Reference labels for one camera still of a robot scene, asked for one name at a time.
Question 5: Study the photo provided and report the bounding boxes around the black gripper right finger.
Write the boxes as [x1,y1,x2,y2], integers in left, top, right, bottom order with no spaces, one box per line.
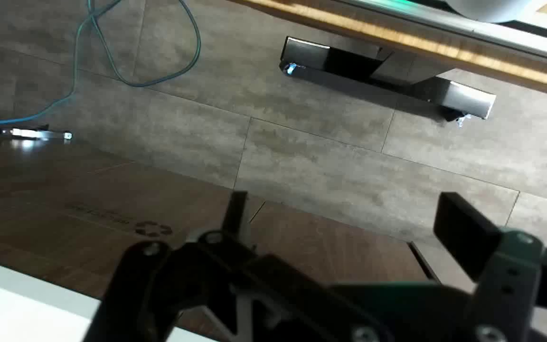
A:
[433,191,547,342]

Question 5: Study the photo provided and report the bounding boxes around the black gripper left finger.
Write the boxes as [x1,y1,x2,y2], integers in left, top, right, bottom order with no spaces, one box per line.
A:
[81,188,277,342]

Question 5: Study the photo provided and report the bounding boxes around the small shiny metal piece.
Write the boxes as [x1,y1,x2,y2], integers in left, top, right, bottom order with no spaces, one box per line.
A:
[0,125,76,144]

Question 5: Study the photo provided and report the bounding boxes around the metal table foot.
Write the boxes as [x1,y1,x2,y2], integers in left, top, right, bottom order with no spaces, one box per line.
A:
[279,34,497,125]

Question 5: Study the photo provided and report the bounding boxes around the white rounded object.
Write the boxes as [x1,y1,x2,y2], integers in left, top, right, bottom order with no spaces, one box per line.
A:
[442,0,547,24]

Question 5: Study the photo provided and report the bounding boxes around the wooden table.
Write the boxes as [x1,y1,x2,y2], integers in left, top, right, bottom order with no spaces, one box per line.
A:
[231,0,547,102]

